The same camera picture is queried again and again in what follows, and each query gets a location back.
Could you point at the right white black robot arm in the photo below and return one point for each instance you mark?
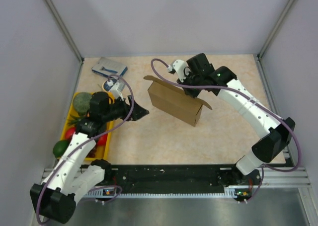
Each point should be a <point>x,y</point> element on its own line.
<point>273,131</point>

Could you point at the right aluminium frame post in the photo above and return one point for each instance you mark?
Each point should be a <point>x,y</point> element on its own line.
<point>276,28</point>

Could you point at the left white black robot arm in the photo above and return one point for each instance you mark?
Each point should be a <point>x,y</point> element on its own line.
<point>59,193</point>

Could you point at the red tomato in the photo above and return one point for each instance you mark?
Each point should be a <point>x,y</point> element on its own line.
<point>102,140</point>

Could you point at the blue razor package box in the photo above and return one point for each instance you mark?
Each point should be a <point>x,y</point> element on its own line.
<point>105,67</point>

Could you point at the orange toy pineapple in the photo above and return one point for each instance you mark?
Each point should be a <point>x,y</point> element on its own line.
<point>74,120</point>

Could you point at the white slotted cable duct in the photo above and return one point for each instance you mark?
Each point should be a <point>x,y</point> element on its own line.
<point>226,193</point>

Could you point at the purple grape bunch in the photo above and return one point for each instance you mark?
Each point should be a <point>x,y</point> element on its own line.
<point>92,153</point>

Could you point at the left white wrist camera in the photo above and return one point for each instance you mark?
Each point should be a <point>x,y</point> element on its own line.
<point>117,89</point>

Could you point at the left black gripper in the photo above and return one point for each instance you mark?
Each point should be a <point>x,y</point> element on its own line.
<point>138,112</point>

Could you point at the blue tape roll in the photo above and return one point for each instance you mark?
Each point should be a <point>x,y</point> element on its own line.
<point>108,84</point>

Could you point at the aluminium frame post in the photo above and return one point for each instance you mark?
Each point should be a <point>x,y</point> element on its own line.
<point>276,28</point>
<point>63,29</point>

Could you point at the left aluminium frame post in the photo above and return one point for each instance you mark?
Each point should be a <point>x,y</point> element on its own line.
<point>63,29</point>

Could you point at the red apple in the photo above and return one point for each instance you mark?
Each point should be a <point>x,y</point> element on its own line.
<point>69,133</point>

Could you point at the green lime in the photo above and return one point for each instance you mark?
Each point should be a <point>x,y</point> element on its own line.
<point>60,147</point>

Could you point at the brown cardboard box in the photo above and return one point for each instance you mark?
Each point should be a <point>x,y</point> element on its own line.
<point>173,101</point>

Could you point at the green cantaloupe melon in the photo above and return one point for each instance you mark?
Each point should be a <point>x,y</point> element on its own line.
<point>81,102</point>

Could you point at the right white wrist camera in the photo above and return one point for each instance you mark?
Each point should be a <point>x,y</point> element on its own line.
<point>180,68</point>

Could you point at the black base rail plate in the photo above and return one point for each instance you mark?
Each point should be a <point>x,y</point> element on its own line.
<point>205,178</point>

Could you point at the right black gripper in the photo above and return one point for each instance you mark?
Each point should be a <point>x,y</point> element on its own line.
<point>188,74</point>

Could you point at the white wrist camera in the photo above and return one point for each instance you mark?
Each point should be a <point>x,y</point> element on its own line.
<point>180,68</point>
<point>117,89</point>

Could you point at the yellow plastic tray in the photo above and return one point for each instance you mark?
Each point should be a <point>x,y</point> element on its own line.
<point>102,151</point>

